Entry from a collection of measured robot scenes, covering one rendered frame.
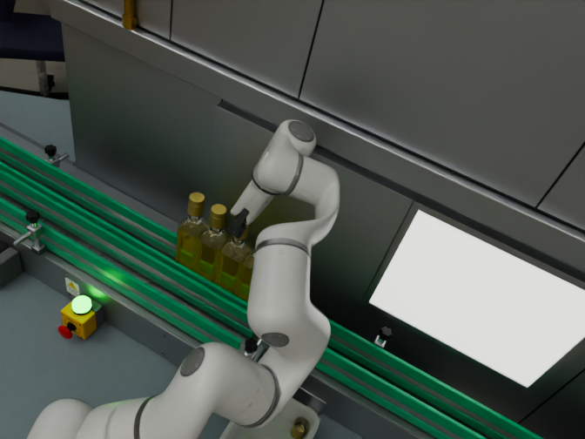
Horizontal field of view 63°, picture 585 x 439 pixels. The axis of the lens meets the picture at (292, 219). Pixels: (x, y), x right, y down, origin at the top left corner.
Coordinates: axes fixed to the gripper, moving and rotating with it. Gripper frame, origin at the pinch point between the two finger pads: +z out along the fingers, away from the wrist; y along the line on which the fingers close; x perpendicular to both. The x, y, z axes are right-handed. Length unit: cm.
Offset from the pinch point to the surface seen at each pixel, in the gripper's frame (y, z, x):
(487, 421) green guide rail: -2, 4, 71
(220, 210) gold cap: 0.3, 0.5, -5.4
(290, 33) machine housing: -14.9, -34.4, -13.6
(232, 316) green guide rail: 6.3, 20.8, 10.9
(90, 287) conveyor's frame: 15.3, 35.2, -20.8
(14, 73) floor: -139, 174, -204
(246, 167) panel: -11.9, -3.1, -7.5
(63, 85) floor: -150, 166, -174
